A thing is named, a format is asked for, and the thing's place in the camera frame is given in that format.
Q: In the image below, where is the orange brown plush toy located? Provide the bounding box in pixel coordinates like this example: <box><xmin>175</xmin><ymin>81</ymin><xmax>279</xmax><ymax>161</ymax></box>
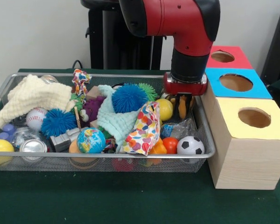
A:
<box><xmin>178</xmin><ymin>95</ymin><xmax>189</xmax><ymax>119</ymax></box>

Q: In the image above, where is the cream waffle cloth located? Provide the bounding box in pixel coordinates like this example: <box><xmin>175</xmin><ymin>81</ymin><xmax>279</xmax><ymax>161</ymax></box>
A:
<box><xmin>0</xmin><ymin>74</ymin><xmax>75</xmax><ymax>128</ymax></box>

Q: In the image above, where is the black and white soccer ball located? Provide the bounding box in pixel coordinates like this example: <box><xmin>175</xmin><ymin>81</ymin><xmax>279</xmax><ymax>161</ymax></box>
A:
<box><xmin>176</xmin><ymin>136</ymin><xmax>205</xmax><ymax>155</ymax></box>

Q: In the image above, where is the red soda can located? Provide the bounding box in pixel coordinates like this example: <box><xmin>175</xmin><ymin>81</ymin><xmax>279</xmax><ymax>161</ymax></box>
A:
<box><xmin>20</xmin><ymin>139</ymin><xmax>48</xmax><ymax>154</ymax></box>

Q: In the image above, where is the smooth yellow ball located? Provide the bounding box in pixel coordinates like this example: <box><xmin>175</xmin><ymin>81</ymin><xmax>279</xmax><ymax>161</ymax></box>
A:
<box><xmin>155</xmin><ymin>98</ymin><xmax>174</xmax><ymax>121</ymax></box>

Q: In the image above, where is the small knotted multicoloured cloth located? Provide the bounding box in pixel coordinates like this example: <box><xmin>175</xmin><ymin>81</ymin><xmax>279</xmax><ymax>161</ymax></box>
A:
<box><xmin>71</xmin><ymin>69</ymin><xmax>92</xmax><ymax>98</ymax></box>

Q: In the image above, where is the black looped cable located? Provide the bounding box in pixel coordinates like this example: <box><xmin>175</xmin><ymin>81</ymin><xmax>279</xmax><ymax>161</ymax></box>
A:
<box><xmin>71</xmin><ymin>60</ymin><xmax>84</xmax><ymax>70</ymax></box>

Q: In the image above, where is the globe print ball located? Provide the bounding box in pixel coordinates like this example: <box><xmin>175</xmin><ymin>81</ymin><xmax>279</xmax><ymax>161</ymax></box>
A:
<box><xmin>77</xmin><ymin>127</ymin><xmax>106</xmax><ymax>154</ymax></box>

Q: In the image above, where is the wooden box with three holes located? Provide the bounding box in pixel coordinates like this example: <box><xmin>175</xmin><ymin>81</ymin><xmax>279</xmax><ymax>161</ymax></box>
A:
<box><xmin>202</xmin><ymin>45</ymin><xmax>280</xmax><ymax>190</ymax></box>

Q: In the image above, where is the mint green waffle cloth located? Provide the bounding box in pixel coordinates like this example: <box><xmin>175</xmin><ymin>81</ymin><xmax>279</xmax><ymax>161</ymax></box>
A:
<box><xmin>97</xmin><ymin>84</ymin><xmax>140</xmax><ymax>147</ymax></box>

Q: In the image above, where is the shallow wire mesh bin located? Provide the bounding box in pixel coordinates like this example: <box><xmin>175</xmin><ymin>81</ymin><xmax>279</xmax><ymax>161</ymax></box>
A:
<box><xmin>0</xmin><ymin>72</ymin><xmax>216</xmax><ymax>175</ymax></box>

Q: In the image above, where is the blue spiky ball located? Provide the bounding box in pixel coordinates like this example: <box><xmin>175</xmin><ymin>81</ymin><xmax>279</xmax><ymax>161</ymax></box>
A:
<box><xmin>41</xmin><ymin>108</ymin><xmax>78</xmax><ymax>138</ymax></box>

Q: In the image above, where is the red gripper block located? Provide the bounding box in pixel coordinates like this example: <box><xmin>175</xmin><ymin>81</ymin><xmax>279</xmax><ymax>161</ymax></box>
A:
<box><xmin>163</xmin><ymin>71</ymin><xmax>208</xmax><ymax>118</ymax></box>

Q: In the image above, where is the large multicoloured patterned cloth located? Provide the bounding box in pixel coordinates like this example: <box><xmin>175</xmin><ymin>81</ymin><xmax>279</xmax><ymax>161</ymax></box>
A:
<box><xmin>119</xmin><ymin>101</ymin><xmax>161</xmax><ymax>156</ymax></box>

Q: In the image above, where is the dark green table cloth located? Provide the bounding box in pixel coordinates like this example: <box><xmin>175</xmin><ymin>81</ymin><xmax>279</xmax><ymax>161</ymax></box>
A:
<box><xmin>0</xmin><ymin>68</ymin><xmax>280</xmax><ymax>224</ymax></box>

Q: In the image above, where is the white baseball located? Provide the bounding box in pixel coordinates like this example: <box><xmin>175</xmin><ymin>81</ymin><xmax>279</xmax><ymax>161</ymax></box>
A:
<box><xmin>26</xmin><ymin>107</ymin><xmax>48</xmax><ymax>130</ymax></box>

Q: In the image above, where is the blue spiky toy with eyes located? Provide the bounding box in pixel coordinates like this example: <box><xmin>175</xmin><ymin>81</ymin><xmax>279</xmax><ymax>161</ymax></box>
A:
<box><xmin>112</xmin><ymin>84</ymin><xmax>149</xmax><ymax>114</ymax></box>

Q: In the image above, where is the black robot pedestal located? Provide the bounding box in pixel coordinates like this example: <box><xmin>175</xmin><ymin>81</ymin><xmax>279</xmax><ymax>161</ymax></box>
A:
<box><xmin>80</xmin><ymin>0</ymin><xmax>173</xmax><ymax>70</ymax></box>

